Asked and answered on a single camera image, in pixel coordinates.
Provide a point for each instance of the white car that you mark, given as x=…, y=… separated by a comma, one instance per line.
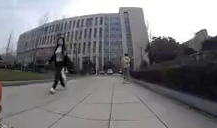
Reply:
x=110, y=71

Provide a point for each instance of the vehicle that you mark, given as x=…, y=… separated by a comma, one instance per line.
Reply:
x=101, y=72

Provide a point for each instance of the person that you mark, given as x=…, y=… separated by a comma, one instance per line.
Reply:
x=58, y=63
x=125, y=63

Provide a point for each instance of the large grey curved building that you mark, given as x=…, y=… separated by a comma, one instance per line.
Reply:
x=92, y=36

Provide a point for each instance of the grey concrete slab path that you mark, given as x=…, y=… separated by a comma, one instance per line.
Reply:
x=109, y=106

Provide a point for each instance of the dark green trees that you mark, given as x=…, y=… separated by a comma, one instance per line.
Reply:
x=166, y=50

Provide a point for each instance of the dark hedge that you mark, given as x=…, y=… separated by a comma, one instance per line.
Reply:
x=182, y=78

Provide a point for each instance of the grey stone kerb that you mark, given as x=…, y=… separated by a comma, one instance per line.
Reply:
x=182, y=96

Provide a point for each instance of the low grey kerb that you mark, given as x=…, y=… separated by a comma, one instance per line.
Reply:
x=22, y=82

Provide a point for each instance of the distant grey building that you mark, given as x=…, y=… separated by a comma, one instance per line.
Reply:
x=197, y=41

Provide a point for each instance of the grass strip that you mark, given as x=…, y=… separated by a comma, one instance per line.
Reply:
x=16, y=76

